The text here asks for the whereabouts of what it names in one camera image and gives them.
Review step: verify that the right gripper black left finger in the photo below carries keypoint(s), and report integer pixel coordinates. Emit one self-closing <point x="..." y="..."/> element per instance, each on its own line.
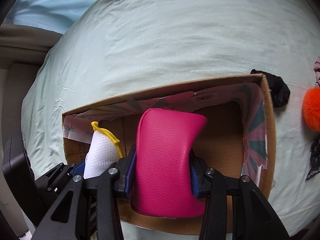
<point x="90" y="205"/>

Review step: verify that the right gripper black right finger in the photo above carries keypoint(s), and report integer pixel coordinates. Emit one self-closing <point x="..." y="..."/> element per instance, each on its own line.
<point x="253" y="217"/>

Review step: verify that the white mesh yellow-trimmed pouch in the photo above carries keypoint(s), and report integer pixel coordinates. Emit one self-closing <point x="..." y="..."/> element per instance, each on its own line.
<point x="105" y="150"/>

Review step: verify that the black printed scarf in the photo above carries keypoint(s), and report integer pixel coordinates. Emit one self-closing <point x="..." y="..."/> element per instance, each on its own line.
<point x="314" y="158"/>

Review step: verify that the pink leather pouch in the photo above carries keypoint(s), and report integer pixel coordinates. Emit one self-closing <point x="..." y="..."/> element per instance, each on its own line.
<point x="162" y="182"/>

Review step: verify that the cardboard box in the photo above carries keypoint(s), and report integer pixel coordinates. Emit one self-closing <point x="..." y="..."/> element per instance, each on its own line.
<point x="227" y="121"/>

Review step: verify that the orange fluffy pompom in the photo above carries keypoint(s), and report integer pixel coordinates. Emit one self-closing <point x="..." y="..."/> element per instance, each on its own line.
<point x="311" y="109"/>

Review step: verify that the black cloth bundle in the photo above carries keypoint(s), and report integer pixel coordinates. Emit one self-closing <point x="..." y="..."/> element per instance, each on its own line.
<point x="279" y="90"/>

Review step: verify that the pink striped cloth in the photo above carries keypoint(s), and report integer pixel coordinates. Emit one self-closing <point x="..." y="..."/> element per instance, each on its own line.
<point x="316" y="69"/>

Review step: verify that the pale green bed sheet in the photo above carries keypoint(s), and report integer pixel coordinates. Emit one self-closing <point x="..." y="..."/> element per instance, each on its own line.
<point x="122" y="46"/>

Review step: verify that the light blue curtain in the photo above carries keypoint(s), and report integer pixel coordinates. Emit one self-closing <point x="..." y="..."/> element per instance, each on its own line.
<point x="52" y="15"/>

